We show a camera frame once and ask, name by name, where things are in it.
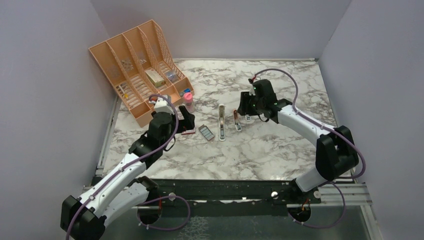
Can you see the peach plastic desk organizer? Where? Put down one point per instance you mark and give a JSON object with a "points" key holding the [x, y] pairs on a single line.
{"points": [[124, 59]]}

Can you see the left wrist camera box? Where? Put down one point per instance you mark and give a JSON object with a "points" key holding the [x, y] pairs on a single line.
{"points": [[161, 105]]}

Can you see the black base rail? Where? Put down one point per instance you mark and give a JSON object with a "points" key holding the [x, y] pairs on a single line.
{"points": [[177, 198]]}

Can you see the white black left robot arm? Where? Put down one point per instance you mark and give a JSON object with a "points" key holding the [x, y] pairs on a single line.
{"points": [[86, 217]]}

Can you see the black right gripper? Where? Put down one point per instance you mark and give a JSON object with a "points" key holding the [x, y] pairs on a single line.
{"points": [[243, 108]]}

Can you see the staple box tray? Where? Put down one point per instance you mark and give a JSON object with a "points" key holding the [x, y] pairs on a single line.
{"points": [[206, 132]]}

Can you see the pink cap glue bottle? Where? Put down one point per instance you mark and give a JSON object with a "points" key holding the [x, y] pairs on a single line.
{"points": [[189, 102]]}

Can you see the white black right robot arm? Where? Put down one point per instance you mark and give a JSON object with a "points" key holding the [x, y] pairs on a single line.
{"points": [[335, 152]]}

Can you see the red staple box sleeve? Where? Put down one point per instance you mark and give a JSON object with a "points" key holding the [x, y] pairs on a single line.
{"points": [[189, 132]]}

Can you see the clear bag of clips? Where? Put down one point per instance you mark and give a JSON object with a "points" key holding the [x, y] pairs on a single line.
{"points": [[172, 76]]}

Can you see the yellow green box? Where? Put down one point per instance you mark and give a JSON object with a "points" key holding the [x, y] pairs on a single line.
{"points": [[154, 77]]}

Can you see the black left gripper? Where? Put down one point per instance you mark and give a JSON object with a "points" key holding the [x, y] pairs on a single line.
{"points": [[187, 123]]}

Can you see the long white stapler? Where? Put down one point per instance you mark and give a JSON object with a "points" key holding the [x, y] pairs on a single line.
{"points": [[221, 122]]}

